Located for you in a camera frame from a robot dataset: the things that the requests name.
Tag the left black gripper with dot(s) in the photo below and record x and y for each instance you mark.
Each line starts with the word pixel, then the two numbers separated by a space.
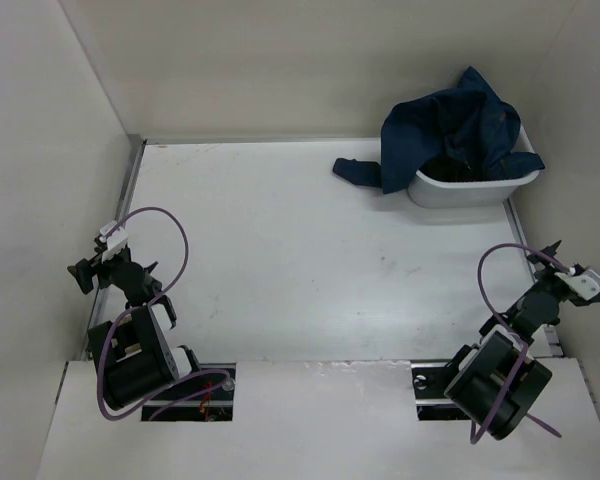
pixel 84 271

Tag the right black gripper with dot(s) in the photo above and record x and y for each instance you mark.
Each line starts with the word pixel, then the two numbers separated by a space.
pixel 550 273

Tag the dark blue denim trousers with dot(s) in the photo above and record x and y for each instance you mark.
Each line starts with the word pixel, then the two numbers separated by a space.
pixel 468 122

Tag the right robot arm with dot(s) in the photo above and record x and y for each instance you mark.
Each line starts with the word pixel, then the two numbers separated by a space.
pixel 496 381

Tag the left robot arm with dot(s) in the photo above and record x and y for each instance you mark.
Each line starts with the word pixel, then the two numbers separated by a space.
pixel 137 360

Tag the black garment in basket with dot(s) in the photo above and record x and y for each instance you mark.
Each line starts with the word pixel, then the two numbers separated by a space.
pixel 450 170

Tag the white plastic basket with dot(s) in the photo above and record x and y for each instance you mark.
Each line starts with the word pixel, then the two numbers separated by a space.
pixel 429 193

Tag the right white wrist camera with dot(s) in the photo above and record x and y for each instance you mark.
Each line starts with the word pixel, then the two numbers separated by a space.
pixel 586 283

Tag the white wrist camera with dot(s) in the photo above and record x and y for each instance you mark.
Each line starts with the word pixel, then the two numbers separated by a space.
pixel 114 239
pixel 586 283

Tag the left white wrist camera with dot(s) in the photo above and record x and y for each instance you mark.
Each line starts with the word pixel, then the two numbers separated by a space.
pixel 114 239

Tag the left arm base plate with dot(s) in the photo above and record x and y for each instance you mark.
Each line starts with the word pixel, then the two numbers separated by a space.
pixel 214 406

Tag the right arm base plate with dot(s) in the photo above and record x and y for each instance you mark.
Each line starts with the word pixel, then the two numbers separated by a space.
pixel 429 380

